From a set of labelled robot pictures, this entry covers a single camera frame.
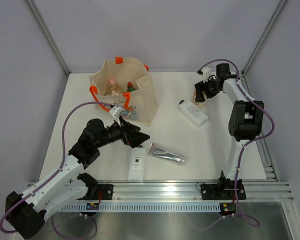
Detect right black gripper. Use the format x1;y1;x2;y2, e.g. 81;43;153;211
194;76;220;103

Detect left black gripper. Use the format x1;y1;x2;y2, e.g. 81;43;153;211
95;116;150;149

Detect cream lotion bottle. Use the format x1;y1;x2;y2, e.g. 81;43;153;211
191;90;205;109

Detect white bottle black cap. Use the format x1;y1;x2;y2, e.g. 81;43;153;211
127;147;147;183

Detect green bottle red cap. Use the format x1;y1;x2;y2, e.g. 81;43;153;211
127;82;136;93

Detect peach bottle pink cap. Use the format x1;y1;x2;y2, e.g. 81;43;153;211
104;79;123;96

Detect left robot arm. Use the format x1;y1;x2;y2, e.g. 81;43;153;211
2;117;150;240

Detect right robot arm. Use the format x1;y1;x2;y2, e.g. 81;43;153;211
194;59;264;199

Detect white flat bottle right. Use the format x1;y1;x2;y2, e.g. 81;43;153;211
178;100;209;128

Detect silver tube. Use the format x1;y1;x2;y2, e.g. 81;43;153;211
146;142;186;164

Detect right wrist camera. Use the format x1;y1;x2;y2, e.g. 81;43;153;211
197;66;212;83

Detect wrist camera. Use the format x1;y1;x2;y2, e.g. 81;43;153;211
109;105;124;126
197;66;212;83

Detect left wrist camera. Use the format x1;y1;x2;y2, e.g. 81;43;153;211
109;105;124;126

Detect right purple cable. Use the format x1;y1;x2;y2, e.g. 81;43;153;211
184;58;276;230

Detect purple cable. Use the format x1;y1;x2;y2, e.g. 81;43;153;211
184;58;276;230
0;101;113;238

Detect canvas bag orange handles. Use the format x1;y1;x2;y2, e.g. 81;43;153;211
89;57;159;127

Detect aluminium mounting rail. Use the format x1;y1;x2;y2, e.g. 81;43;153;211
22;181;295;203

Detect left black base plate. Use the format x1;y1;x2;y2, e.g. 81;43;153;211
88;184;114;201

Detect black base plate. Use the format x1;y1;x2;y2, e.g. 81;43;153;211
88;184;114;201
200;180;247;201

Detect white slotted cable duct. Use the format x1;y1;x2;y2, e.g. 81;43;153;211
60;202;221;213

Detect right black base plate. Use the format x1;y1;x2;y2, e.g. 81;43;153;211
200;180;247;201

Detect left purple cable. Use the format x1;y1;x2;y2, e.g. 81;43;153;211
0;101;113;238

